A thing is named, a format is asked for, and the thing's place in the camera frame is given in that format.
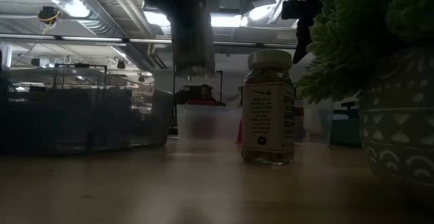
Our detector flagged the silver ventilation duct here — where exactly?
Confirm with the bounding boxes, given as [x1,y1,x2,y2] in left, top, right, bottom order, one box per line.
[28,0,130,39]

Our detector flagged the long horizontal ceiling pipe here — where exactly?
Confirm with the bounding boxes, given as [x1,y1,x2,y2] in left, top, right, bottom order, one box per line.
[0,33,299,50]

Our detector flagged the teal plastic bin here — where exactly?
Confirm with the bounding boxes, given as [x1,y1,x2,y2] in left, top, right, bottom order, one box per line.
[330,108,361,147]

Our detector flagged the potted artificial green plant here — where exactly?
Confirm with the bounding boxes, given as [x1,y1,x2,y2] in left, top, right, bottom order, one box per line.
[294,0,434,201]

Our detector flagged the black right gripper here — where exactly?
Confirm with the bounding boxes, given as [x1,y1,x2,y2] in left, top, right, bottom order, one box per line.
[280,0,323,65]

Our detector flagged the hanging yellow-black cable reel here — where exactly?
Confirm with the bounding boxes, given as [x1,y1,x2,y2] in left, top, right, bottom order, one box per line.
[37,5,62,26]

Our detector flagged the smoky dark plastic bin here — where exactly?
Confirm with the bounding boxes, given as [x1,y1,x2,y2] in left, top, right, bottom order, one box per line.
[0,66,174,155]

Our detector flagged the person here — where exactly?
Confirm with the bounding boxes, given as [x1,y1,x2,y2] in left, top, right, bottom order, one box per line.
[199,83,215,101]

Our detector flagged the grey ceiling box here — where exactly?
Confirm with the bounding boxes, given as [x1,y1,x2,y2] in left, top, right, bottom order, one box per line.
[218,0,242,11]

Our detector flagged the ceiling light panel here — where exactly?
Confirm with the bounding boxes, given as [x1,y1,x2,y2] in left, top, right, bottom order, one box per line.
[144,10,296,29]

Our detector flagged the black background stand frame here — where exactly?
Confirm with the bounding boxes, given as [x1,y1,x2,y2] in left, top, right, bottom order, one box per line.
[173,69,224,103]

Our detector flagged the clear plastic bin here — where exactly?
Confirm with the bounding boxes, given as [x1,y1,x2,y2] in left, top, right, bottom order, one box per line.
[294,98,335,144]
[176,103,243,143]

